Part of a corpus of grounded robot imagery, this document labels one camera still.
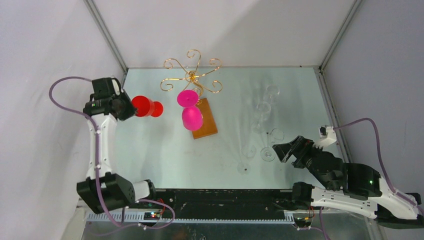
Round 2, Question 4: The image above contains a gold rack wooden base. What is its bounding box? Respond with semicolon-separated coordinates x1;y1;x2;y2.
159;49;223;140

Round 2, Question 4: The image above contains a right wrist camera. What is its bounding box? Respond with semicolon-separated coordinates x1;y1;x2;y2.
316;125;337;149

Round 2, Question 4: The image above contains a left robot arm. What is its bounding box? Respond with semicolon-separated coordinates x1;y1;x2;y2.
76;77;158;214

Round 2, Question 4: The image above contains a clear wine glass far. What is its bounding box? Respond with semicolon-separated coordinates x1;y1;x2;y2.
252;84;280;134

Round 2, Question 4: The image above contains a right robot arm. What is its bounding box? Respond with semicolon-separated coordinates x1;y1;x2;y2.
272;136;424;230

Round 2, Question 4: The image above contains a red wine glass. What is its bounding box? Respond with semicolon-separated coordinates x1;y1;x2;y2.
131;95;164;118

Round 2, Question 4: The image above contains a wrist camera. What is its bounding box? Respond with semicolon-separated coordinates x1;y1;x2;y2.
90;77;122;100
316;125;337;149

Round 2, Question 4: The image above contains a pink wine glass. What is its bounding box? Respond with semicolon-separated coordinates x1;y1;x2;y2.
177;90;203;131

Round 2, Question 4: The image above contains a clear wine glass upright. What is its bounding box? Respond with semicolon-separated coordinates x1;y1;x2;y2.
260;128;285;162

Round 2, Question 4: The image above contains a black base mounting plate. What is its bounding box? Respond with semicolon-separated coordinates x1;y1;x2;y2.
156;188;313;221

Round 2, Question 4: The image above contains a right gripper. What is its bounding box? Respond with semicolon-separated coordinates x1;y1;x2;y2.
270;135;323;176

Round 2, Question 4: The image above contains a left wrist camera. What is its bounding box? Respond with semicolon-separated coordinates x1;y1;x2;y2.
90;77;122;100

